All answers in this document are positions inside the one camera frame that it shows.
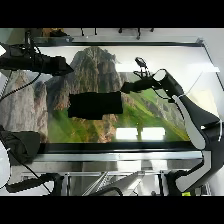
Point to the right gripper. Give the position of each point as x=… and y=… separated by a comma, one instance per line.
x=136, y=86

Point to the black garment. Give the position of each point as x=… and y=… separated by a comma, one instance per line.
x=95, y=105

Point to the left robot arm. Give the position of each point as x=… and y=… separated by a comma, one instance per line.
x=50, y=65

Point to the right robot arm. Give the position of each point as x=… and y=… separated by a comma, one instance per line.
x=196, y=116

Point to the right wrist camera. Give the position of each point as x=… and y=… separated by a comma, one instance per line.
x=141, y=62

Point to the silver frame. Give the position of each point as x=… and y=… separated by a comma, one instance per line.
x=116, y=156

